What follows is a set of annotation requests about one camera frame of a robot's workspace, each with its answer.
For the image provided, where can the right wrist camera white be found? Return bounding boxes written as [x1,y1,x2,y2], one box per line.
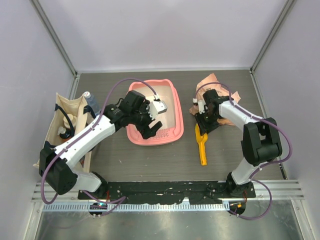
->
[190,98,206,115]

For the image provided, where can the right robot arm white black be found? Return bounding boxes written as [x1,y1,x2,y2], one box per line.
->
[192,89,283,198]

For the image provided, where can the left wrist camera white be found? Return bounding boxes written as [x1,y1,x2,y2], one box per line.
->
[148,94,168,120]

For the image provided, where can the beige canvas tote bag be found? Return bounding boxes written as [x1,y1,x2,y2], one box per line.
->
[33,92,99,183]

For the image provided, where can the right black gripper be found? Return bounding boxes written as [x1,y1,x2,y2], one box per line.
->
[194,109,220,136]

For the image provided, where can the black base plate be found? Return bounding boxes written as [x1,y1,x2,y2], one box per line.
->
[89,180,256,205]

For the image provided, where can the yellow plastic scoop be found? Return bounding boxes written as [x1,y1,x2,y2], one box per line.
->
[195,124,208,166]

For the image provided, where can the aluminium rail frame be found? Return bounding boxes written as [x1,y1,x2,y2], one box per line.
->
[31,180,304,216]

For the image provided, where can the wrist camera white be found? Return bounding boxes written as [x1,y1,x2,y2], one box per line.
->
[190,98,206,115]
[148,94,168,120]

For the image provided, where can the dark bottle white pump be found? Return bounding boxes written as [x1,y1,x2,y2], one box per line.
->
[57,126,72,141]

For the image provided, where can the clear plastic water bottle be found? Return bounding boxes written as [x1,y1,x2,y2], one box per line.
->
[83,91,101,116]

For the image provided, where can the beige wooden item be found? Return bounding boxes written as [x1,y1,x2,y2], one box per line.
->
[63,113,78,129]

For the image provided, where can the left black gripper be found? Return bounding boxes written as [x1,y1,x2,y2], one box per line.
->
[130,100,162,139]

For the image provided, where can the pink litter box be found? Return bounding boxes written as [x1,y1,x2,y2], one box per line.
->
[126,79,184,146]

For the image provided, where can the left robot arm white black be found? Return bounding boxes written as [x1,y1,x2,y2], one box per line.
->
[39,90,167,200]

